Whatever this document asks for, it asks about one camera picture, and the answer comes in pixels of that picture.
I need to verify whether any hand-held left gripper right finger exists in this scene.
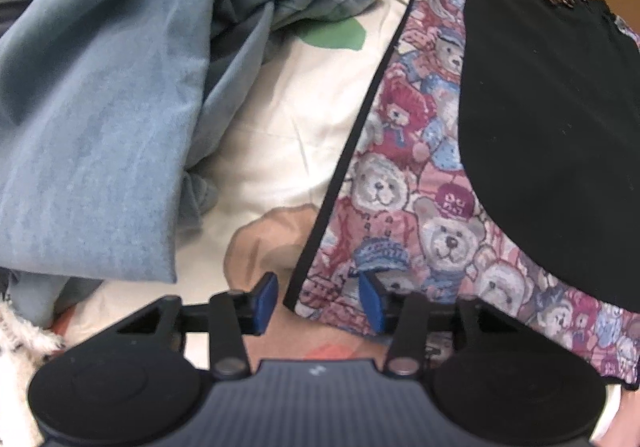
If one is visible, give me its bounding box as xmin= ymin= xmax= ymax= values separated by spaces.
xmin=359 ymin=272 xmax=526 ymax=379

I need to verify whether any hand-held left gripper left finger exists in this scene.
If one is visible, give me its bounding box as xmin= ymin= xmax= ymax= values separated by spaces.
xmin=112 ymin=272 xmax=279 ymax=379

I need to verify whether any black garment with bear-print lining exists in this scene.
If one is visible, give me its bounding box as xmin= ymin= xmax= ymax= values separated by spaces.
xmin=282 ymin=0 xmax=640 ymax=390

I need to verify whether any white cartoon-print bed sheet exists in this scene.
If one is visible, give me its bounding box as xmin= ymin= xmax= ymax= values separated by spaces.
xmin=45 ymin=0 xmax=631 ymax=428

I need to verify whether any blue-grey garment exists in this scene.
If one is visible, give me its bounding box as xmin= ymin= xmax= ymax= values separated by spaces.
xmin=0 ymin=0 xmax=387 ymax=328

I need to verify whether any white fluffy cloth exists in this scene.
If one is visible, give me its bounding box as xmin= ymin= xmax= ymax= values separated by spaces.
xmin=0 ymin=299 xmax=67 ymax=447

